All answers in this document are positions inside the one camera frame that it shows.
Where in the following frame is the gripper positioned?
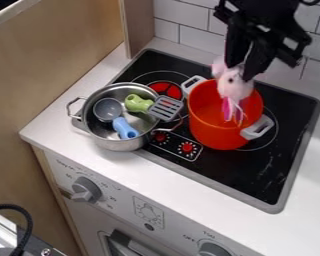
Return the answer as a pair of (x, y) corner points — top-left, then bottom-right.
(212, 0), (314, 83)

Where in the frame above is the pink plush rabbit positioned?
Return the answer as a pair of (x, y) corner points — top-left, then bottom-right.
(209, 55), (257, 128)

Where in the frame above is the red toy pot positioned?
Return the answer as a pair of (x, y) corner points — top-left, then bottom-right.
(180, 75), (277, 151)

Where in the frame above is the toy stove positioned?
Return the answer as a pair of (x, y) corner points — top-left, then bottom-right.
(70, 48), (320, 215)

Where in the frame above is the silver pot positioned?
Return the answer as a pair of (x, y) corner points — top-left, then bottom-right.
(65, 81), (185, 153)

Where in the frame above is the green-handled grey toy spatula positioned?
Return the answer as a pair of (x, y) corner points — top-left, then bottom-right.
(122, 93), (186, 123)

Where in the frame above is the blue-handled grey toy spoon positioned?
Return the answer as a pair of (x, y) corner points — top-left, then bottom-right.
(91, 97), (140, 140)

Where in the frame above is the black cable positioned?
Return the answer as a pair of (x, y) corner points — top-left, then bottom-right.
(0, 203), (35, 256)

